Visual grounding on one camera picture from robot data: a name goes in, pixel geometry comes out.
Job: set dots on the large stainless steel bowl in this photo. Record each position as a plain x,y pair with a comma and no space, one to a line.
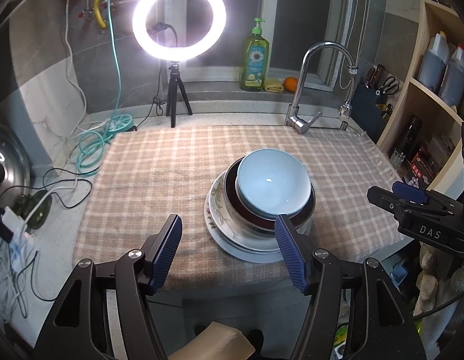
262,230

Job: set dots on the teal round power strip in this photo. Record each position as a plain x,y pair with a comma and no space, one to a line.
121,122

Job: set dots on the black tripod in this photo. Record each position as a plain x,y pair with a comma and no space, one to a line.
173,93

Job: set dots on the wooden shelf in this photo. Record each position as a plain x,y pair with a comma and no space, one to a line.
423,86

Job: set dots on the white oval leaf-print plate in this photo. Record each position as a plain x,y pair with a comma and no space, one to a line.
219,210

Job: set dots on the dark blue knife block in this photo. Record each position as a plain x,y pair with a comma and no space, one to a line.
369,112

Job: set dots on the chrome faucet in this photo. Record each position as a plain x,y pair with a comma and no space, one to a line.
303,75

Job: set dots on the green dish soap bottle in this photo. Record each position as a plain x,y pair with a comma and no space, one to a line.
254,67

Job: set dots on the white framed window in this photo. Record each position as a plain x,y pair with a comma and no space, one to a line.
269,7

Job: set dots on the large floral plate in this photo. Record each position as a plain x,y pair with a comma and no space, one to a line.
250,257

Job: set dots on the chrome flexible sprayer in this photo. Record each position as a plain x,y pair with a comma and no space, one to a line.
344,110

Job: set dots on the dark liquid jug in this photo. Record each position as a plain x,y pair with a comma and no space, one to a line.
432,67
453,78

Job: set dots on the black adapter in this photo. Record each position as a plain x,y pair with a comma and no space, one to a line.
1,228

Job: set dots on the plaid tablecloth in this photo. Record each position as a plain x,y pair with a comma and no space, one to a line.
149,180

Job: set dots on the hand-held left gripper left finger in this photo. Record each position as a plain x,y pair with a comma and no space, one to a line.
166,251

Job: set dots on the yellow cloth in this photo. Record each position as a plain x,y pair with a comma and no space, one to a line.
273,85

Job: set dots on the light blue bowl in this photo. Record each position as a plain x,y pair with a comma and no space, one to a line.
271,183

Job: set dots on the small yellow holder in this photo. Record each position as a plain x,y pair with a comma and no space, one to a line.
385,111

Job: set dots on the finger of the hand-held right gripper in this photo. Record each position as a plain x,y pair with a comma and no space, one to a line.
385,198
410,193

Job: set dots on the glass pot lid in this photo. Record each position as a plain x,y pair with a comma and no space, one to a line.
10,157

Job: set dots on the red box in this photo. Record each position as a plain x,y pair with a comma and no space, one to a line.
419,165

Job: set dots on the small chrome tap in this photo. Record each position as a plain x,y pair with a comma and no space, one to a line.
344,125

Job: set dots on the small glass jar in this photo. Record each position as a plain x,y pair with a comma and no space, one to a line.
397,159

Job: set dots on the white power strip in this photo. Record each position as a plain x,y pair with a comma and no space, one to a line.
23,251

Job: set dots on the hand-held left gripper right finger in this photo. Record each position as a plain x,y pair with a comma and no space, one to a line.
290,251

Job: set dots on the orange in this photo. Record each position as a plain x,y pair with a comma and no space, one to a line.
291,84

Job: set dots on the tan cloth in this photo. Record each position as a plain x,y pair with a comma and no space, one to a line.
217,341

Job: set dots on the dark glass bottle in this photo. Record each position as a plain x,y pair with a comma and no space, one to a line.
411,138

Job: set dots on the white adapter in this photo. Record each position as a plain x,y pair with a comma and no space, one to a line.
14,217

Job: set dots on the person's right hand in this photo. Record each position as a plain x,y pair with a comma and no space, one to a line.
429,281

